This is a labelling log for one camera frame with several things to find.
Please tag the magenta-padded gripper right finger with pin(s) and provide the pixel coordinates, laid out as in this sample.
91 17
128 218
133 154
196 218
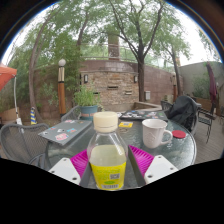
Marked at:
143 160

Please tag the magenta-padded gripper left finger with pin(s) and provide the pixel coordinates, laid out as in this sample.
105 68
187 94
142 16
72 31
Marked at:
78 163

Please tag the black wall lantern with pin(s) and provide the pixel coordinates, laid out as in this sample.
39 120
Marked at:
135 79
86 78

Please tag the small yellow card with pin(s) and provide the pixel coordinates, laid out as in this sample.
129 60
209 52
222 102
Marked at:
125 124

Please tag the blue yellow striped cone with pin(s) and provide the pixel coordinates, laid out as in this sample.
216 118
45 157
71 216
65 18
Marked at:
33 116

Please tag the tall dark-trunked tree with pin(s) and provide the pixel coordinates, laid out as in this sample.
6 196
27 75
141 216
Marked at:
141 83

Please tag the leaning grey-trunked tree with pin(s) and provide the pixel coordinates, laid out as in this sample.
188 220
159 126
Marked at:
31 83

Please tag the grey wall box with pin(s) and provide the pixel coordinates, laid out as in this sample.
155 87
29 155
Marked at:
147 95

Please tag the orange patio umbrella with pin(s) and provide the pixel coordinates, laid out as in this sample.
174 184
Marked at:
6 73

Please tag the wooden globe lamp post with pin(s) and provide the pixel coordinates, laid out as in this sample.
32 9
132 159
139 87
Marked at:
61 93
175 90

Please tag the black jacket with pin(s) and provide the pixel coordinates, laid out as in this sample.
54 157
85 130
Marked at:
181 111

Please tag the black metal chair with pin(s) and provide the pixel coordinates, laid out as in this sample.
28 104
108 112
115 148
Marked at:
206 118

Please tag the flat round red coaster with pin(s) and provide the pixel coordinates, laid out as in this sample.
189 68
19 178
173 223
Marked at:
179 134

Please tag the grey laptop with stickers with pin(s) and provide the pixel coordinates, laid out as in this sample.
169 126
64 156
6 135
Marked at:
66 131

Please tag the white ceramic mug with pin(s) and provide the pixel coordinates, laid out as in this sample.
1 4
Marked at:
153 133

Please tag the black laptop with stickers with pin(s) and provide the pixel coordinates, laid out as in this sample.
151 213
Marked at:
143 115

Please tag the green plant in blue pot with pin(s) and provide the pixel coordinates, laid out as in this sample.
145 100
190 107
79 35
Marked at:
87 103

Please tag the clear bottle with yellow label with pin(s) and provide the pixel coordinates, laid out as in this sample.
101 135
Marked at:
107 160

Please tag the closed maroon umbrella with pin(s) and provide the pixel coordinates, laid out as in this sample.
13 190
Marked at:
212 86

